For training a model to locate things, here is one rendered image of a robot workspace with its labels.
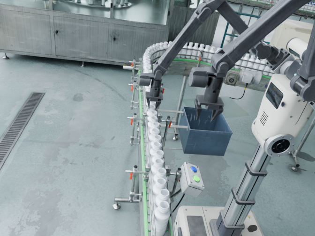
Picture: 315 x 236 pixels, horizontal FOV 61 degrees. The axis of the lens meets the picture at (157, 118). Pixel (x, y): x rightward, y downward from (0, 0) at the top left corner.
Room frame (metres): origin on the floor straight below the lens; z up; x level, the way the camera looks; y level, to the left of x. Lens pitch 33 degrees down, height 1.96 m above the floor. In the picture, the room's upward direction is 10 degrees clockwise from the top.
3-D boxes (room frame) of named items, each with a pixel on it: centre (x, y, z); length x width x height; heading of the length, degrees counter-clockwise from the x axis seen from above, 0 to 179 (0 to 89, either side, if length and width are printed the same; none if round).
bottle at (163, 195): (0.73, -0.08, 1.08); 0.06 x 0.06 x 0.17
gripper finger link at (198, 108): (0.94, -0.18, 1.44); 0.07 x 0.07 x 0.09; 9
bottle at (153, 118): (1.25, 0.02, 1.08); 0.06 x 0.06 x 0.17
